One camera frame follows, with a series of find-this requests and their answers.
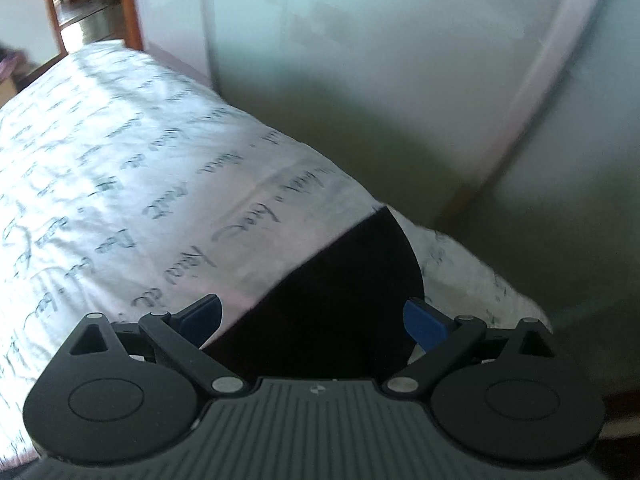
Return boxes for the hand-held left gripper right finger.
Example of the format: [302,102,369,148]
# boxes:
[382,298,557,402]

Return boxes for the black pants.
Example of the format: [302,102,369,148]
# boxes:
[201,206,426,382]

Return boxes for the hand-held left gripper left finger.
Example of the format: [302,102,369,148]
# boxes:
[65,294,250,401]

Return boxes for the brown wooden door frame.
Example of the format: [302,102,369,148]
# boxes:
[42,0,147,57]

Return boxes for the white vertical wall trim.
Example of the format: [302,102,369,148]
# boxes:
[477,0,623,188]

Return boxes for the white script-printed bed sheet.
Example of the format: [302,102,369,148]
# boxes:
[0,40,554,467]

